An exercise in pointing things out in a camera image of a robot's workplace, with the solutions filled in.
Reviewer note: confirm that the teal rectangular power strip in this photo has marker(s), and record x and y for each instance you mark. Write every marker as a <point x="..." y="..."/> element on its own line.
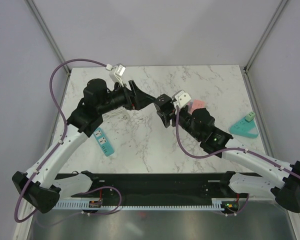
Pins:
<point x="103" y="141"/>

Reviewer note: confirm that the green plug adapter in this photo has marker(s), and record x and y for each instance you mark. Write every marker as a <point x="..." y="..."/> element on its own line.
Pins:
<point x="250" y="116"/>

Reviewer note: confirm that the left aluminium frame post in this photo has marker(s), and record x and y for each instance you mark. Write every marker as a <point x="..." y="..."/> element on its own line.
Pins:
<point x="45" y="29"/>

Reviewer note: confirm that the black cube plug adapter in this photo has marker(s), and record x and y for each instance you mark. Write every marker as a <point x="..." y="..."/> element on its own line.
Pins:
<point x="163" y="103"/>

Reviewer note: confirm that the white cable duct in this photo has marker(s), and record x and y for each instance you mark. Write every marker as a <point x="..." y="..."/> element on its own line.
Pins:
<point x="95" y="204"/>

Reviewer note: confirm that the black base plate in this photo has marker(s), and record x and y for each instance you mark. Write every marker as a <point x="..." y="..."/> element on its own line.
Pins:
<point x="170" y="188"/>

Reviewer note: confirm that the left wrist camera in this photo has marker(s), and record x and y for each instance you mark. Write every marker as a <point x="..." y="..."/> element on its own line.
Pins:
<point x="116" y="73"/>

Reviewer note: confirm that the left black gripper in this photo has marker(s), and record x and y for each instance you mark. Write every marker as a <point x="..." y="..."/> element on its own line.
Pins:
<point x="136" y="99"/>

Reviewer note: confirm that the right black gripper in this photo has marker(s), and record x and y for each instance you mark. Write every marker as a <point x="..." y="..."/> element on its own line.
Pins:
<point x="166" y="116"/>

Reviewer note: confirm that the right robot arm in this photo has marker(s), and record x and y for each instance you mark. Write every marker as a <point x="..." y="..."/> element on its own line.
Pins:
<point x="276" y="179"/>

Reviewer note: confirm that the teal triangular power strip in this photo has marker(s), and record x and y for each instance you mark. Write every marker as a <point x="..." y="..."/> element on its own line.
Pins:
<point x="245" y="128"/>

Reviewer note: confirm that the aluminium frame post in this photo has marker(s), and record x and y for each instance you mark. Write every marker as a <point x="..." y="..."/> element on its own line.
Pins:
<point x="45" y="29"/>
<point x="266" y="33"/>

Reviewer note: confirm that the pink cube socket adapter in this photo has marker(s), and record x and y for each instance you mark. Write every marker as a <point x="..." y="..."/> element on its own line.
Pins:
<point x="197" y="104"/>

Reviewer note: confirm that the right aluminium frame post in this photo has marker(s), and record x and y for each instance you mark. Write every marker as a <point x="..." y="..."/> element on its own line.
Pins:
<point x="266" y="33"/>

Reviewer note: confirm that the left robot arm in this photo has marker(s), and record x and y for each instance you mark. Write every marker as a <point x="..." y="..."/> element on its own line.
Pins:
<point x="38" y="185"/>

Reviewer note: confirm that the pink plug adapter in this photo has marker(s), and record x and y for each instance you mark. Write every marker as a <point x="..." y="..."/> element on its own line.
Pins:
<point x="190" y="105"/>

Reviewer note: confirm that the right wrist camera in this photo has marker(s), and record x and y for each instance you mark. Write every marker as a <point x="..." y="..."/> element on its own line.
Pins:
<point x="180" y="99"/>

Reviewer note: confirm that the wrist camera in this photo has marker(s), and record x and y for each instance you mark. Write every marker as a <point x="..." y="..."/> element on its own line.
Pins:
<point x="116" y="73"/>
<point x="180" y="99"/>

